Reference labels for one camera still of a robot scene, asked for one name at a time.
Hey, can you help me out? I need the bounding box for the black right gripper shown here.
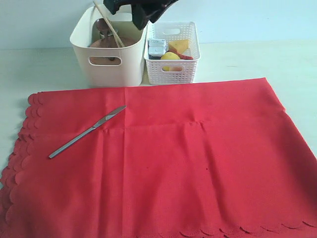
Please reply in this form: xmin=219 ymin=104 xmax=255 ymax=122
xmin=103 ymin=0 xmax=177 ymax=30

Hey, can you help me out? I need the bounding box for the dark wooden spoon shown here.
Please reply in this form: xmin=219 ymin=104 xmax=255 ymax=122
xmin=95 ymin=18 xmax=110 ymax=39

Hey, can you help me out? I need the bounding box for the wooden chopstick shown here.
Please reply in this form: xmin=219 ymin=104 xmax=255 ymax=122
xmin=93 ymin=0 xmax=125 ymax=48
xmin=107 ymin=28 xmax=124 ymax=48

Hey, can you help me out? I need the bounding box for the brown wooden plate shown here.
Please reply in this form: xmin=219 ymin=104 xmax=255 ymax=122
xmin=89 ymin=36 xmax=136 ymax=65

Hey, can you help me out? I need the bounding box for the white milk carton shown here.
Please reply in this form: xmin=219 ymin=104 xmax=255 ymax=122
xmin=148 ymin=38 xmax=167 ymax=60

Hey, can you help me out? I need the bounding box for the yellow lemon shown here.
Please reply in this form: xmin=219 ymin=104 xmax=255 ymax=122
xmin=160 ymin=52 xmax=180 ymax=71

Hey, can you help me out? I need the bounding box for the yellow cheese wedge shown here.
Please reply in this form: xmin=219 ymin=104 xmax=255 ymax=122
xmin=168 ymin=39 xmax=189 ymax=54

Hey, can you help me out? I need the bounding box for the red sausage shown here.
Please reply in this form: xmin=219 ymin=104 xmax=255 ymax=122
xmin=169 ymin=50 xmax=194 ymax=60

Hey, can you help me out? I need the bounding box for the brown egg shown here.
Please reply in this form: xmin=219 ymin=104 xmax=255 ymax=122
xmin=169 ymin=66 xmax=182 ymax=72

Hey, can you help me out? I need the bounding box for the cream plastic bin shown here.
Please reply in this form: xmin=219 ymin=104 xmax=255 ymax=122
xmin=70 ymin=4 xmax=146 ymax=87

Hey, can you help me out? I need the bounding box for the white perforated plastic basket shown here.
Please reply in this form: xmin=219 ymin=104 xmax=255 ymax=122
xmin=144 ymin=21 xmax=201 ymax=85

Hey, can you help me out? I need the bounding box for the silver table knife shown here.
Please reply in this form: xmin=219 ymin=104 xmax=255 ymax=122
xmin=49 ymin=105 xmax=127 ymax=159

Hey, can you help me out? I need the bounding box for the red tablecloth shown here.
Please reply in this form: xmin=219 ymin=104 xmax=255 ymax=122
xmin=0 ymin=78 xmax=317 ymax=238

